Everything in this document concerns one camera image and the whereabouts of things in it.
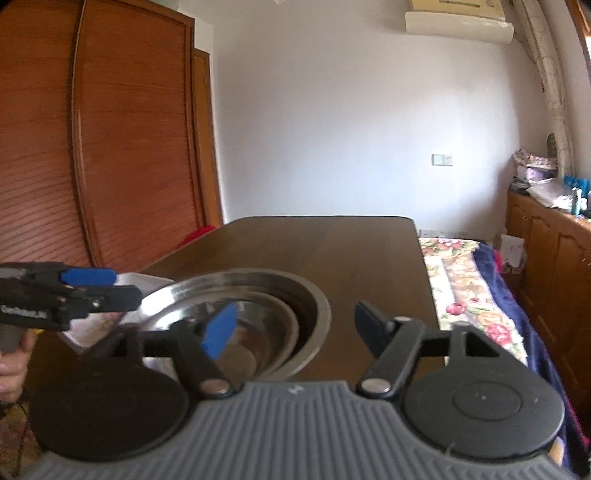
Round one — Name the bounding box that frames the large steel bowl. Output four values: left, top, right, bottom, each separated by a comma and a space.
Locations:
136, 268, 332, 381

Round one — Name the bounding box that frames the small steel bowl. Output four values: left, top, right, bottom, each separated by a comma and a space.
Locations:
203, 314, 289, 380

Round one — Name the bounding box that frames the patterned cloth bundle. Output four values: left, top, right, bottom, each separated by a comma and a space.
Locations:
513, 148, 559, 169

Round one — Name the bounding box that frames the medium steel bowl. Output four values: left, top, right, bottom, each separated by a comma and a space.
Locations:
139, 295, 302, 374

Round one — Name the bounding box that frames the wooden slatted wardrobe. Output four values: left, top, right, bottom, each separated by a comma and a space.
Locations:
0, 0, 225, 287

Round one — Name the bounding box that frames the row of toiletry bottles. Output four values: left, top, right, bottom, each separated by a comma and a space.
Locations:
563, 175, 591, 217

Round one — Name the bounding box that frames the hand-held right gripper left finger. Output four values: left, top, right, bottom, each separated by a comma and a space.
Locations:
88, 302, 238, 400

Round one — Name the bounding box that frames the white paper box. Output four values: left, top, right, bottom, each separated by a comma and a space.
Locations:
499, 234, 527, 268

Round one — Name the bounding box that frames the wooden cabinet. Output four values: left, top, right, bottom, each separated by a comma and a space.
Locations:
505, 189, 591, 342

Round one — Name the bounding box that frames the person's left hand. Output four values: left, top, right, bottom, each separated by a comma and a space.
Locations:
0, 330, 38, 402

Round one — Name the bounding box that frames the floral blanket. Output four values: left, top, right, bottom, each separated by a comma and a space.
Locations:
418, 236, 591, 467

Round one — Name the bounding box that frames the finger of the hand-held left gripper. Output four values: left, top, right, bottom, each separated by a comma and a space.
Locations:
28, 269, 117, 287
65, 285, 142, 320

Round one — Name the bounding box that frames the pink box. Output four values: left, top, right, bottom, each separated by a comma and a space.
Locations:
516, 166, 557, 183

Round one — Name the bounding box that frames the cream wall air conditioner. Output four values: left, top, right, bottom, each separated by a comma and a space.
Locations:
405, 0, 515, 45

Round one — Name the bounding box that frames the patterned beige curtain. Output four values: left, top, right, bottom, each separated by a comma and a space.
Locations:
512, 0, 577, 178

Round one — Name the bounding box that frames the white floral square plate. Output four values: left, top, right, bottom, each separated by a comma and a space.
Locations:
59, 272, 176, 357

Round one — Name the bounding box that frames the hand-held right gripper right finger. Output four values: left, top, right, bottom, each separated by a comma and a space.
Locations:
353, 301, 527, 401

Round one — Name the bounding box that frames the red cloth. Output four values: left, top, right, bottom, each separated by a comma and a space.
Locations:
182, 224, 218, 250

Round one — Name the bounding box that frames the clear plastic bag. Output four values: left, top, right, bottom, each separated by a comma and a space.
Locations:
526, 178, 573, 210

